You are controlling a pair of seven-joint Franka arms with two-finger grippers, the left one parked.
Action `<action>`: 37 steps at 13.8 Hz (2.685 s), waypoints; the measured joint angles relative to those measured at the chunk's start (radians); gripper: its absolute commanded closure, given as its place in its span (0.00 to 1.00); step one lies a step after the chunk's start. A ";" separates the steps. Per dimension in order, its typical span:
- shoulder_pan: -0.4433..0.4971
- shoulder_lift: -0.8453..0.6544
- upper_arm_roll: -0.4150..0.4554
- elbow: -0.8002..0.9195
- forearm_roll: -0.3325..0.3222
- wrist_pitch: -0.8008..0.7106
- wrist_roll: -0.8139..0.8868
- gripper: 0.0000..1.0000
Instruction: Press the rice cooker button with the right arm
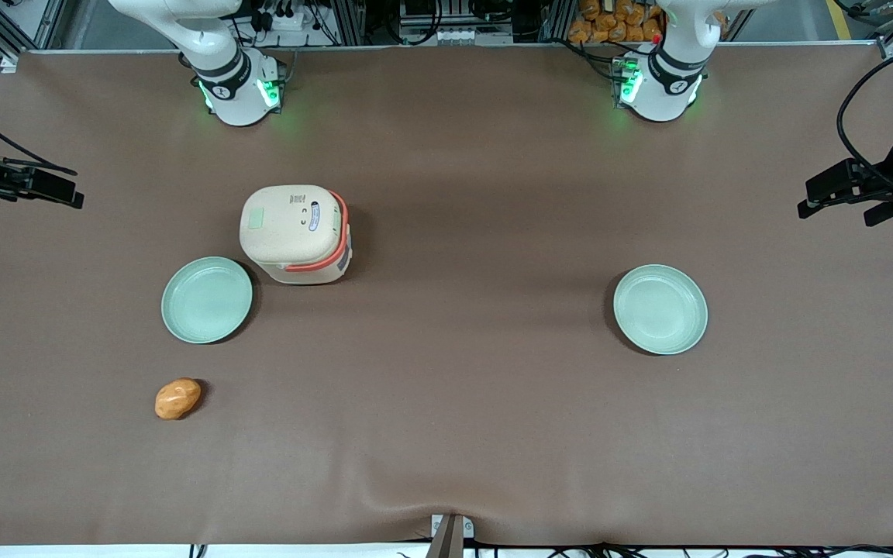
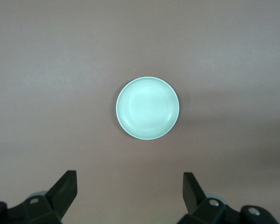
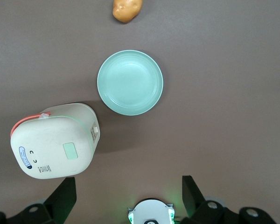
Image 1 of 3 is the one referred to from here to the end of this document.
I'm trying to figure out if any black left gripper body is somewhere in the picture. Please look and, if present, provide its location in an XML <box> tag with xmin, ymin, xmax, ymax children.
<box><xmin>849</xmin><ymin>157</ymin><xmax>893</xmax><ymax>205</ymax></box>

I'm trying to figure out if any pale green round plate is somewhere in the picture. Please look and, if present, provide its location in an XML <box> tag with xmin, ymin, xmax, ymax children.
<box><xmin>161</xmin><ymin>257</ymin><xmax>253</xmax><ymax>345</ymax></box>
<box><xmin>613</xmin><ymin>264</ymin><xmax>709</xmax><ymax>356</ymax></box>

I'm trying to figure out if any orange brown bread roll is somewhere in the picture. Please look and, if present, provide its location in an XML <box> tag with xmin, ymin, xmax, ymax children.
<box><xmin>155</xmin><ymin>377</ymin><xmax>202</xmax><ymax>421</ymax></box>

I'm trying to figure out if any pile of orange bread rolls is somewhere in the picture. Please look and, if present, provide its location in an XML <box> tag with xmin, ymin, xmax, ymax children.
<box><xmin>568</xmin><ymin>0</ymin><xmax>666</xmax><ymax>45</ymax></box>

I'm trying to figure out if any white power strip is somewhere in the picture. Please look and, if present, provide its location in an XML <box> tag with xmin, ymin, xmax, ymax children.
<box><xmin>257</xmin><ymin>0</ymin><xmax>319</xmax><ymax>33</ymax></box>

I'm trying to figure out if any grey control box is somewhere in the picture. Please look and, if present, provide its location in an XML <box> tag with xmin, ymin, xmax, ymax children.
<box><xmin>398</xmin><ymin>0</ymin><xmax>515</xmax><ymax>46</ymax></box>

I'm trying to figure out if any brown table mat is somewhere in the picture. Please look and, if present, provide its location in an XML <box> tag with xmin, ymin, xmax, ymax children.
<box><xmin>0</xmin><ymin>43</ymin><xmax>893</xmax><ymax>548</ymax></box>

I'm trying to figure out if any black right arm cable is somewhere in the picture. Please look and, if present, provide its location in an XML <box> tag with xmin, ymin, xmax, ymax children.
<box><xmin>0</xmin><ymin>98</ymin><xmax>78</xmax><ymax>176</ymax></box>

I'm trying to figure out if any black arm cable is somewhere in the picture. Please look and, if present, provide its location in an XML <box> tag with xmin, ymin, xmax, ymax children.
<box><xmin>836</xmin><ymin>43</ymin><xmax>893</xmax><ymax>187</ymax></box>
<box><xmin>0</xmin><ymin>98</ymin><xmax>78</xmax><ymax>176</ymax></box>

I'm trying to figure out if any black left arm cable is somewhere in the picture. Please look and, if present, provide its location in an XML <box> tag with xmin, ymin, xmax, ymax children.
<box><xmin>836</xmin><ymin>43</ymin><xmax>893</xmax><ymax>187</ymax></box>

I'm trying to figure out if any cream rice cooker orange handle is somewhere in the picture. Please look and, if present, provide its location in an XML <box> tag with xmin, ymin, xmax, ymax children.
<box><xmin>239</xmin><ymin>184</ymin><xmax>353</xmax><ymax>286</ymax></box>

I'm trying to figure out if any grey metal camera bracket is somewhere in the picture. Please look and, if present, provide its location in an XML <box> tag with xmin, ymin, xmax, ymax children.
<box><xmin>425</xmin><ymin>513</ymin><xmax>475</xmax><ymax>558</ymax></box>

